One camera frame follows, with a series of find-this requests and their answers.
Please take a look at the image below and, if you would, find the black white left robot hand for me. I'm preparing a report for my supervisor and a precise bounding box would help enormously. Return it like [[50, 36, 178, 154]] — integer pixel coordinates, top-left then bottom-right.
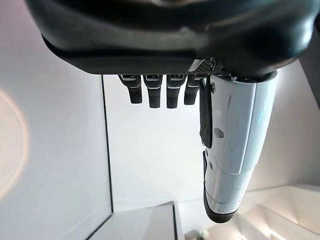
[[24, 0, 315, 224]]

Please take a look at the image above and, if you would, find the potted white flower plant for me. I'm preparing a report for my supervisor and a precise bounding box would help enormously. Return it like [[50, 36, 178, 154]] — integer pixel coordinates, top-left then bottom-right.
[[184, 228, 210, 240]]

